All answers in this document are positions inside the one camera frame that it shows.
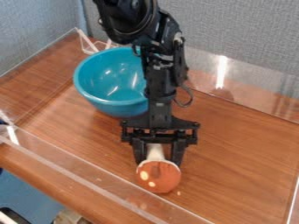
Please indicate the clear acrylic barrier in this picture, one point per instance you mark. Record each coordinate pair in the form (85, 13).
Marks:
(81, 185)
(256, 87)

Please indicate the clear acrylic front barrier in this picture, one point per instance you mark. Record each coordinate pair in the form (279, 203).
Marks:
(81, 185)

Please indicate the clear acrylic corner bracket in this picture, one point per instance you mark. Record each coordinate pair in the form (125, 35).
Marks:
(91, 47)

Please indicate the brown toy mushroom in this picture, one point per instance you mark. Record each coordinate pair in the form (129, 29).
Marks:
(158, 174)

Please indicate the blue plastic bowl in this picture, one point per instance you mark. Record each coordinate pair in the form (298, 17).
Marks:
(108, 79)

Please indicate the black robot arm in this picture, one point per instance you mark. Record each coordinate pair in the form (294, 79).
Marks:
(139, 23)

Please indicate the clear acrylic back barrier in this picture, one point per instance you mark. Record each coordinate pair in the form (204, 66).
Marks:
(256, 87)

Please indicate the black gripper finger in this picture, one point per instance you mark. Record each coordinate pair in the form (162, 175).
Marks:
(178, 151)
(139, 150)

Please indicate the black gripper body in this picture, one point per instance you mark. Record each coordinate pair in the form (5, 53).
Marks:
(178, 131)

